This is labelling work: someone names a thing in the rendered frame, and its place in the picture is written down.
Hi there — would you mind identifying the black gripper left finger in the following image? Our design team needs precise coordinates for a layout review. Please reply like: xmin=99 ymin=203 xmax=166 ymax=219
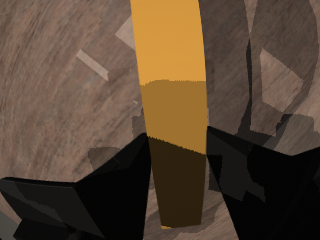
xmin=0 ymin=133 xmax=152 ymax=240

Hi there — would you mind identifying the orange bar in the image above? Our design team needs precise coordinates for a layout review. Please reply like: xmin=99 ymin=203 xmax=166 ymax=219
xmin=131 ymin=0 xmax=207 ymax=229

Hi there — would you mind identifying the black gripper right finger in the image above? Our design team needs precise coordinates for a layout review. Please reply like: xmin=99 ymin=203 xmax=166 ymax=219
xmin=205 ymin=127 xmax=320 ymax=240

